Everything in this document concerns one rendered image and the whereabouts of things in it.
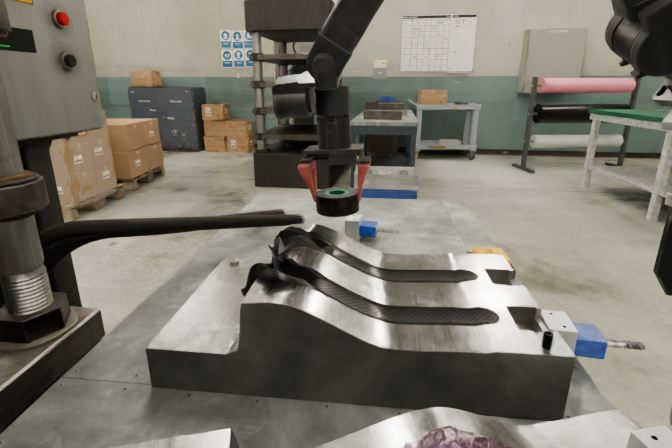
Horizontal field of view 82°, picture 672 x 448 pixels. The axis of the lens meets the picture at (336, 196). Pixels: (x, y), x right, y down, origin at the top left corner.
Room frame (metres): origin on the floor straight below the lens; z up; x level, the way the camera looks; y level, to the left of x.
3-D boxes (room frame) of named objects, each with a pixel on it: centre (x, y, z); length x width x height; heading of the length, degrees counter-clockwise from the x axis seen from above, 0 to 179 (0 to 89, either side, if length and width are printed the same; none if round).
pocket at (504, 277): (0.53, -0.26, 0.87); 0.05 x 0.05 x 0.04; 84
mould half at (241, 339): (0.51, -0.03, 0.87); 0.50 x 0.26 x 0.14; 84
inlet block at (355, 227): (0.89, -0.09, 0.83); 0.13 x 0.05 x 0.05; 76
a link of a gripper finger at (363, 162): (0.67, -0.03, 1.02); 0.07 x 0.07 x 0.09; 83
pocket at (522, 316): (0.42, -0.25, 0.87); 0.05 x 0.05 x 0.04; 84
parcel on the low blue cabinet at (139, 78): (7.08, 3.35, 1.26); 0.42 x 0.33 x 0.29; 81
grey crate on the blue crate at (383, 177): (3.68, -0.49, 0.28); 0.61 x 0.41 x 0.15; 81
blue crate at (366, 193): (3.68, -0.49, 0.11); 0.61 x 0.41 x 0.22; 81
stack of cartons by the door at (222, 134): (6.97, 1.93, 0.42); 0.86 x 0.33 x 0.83; 81
